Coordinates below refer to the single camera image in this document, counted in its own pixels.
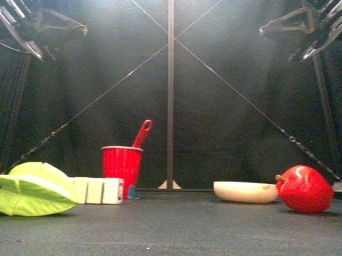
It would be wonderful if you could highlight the small blue plastic piece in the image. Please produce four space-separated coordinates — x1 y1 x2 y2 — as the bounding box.
127 185 142 201

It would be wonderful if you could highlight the white shallow bowl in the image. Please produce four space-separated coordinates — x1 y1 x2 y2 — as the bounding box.
213 180 281 204

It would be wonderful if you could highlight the grey vertical frame post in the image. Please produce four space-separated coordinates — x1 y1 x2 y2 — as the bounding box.
166 0 176 190

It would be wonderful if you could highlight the dark side frame post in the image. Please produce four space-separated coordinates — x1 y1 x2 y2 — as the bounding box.
311 53 341 184

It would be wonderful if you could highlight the dark frame floor bar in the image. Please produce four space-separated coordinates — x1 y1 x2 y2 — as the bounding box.
135 187 217 193

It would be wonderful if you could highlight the green toy lettuce leaf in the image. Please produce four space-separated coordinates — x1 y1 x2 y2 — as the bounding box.
0 161 80 218

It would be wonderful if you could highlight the grey post foot bracket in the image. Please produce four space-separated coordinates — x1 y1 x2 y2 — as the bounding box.
158 179 183 191

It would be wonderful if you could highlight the red pan handle with hole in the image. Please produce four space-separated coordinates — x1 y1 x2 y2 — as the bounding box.
131 119 154 149

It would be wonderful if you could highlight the diagonal frame brace wire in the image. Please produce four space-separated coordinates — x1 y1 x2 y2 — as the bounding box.
0 0 225 176
128 0 342 183

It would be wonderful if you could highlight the white segmented toy block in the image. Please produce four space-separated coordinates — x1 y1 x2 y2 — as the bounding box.
68 176 126 205

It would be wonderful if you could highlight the red plastic cup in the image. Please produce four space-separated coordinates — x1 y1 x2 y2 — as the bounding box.
100 145 144 200

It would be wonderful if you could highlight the red toy apple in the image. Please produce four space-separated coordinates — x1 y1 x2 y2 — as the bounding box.
274 164 335 214

